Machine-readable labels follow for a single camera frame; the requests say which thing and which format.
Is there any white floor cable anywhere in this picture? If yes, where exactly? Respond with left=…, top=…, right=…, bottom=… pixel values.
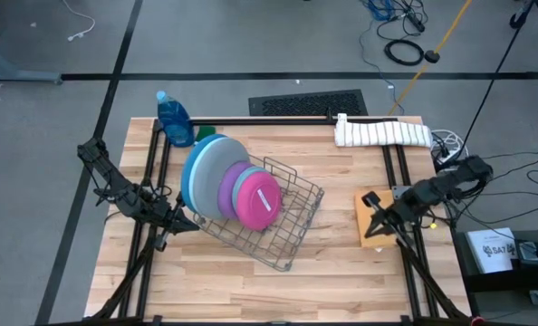
left=61, top=0, right=97, bottom=43

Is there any black slanted pole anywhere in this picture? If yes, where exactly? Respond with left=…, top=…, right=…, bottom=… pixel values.
left=457, top=0, right=538, bottom=159

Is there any small light blue plate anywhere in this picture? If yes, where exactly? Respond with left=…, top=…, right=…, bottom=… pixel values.
left=230, top=165, right=269, bottom=215

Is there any white SA7 booklet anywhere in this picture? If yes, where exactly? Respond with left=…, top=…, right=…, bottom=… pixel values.
left=465, top=226, right=520, bottom=275

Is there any blue dish soap bottle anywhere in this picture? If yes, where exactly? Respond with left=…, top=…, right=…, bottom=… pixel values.
left=155, top=90, right=197, bottom=149

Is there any black aluminium table frame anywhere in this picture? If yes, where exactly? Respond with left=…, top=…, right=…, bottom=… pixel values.
left=82, top=116, right=475, bottom=326

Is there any white striped rolled towel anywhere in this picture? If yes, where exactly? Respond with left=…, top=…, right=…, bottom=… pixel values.
left=332, top=112, right=434, bottom=149

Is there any grey table leg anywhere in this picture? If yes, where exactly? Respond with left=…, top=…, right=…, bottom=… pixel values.
left=0, top=34, right=63, bottom=86

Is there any large pale green plate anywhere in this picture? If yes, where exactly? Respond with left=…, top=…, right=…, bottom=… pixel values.
left=187, top=136, right=239, bottom=217

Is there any black caster wheel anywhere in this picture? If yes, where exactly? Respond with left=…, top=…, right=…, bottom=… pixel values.
left=509, top=7, right=531, bottom=30

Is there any large dark blue plate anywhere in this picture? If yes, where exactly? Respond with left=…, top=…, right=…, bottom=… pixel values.
left=179, top=133, right=227, bottom=215

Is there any green and yellow sponge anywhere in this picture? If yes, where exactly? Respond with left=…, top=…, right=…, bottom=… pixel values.
left=194, top=124, right=217, bottom=144

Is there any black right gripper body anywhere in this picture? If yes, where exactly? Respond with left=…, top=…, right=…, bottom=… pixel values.
left=360, top=189, right=416, bottom=225

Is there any black coiled floor cable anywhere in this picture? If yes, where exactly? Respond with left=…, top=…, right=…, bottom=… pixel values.
left=382, top=38, right=426, bottom=67

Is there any yellow hanging strap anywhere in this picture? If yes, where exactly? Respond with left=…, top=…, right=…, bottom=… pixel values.
left=386, top=0, right=474, bottom=117

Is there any black side box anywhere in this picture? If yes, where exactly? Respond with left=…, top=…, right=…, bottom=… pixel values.
left=451, top=227, right=538, bottom=318

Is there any blue floor cable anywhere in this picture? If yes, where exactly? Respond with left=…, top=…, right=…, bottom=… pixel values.
left=358, top=0, right=407, bottom=115

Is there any thin black looped cable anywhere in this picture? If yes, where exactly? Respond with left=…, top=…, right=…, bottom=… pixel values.
left=458, top=149, right=538, bottom=227

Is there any large pale grey plate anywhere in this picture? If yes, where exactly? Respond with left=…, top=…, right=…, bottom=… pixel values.
left=191, top=137, right=252, bottom=222

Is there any black floor vent grate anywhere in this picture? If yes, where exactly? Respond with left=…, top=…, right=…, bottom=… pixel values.
left=247, top=88, right=370, bottom=118

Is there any purple plate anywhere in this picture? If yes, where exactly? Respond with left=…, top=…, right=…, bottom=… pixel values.
left=216, top=160, right=255, bottom=222

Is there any white power strip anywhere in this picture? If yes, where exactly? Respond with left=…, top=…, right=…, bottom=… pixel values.
left=430, top=129, right=470, bottom=172

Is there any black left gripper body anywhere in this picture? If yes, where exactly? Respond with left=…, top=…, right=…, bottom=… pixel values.
left=157, top=198, right=185, bottom=235

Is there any pink plate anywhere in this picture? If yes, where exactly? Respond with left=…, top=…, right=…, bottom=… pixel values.
left=235, top=170, right=283, bottom=233

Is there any grey wire dish rack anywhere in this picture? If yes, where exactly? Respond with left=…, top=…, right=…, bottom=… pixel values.
left=190, top=154, right=326, bottom=273

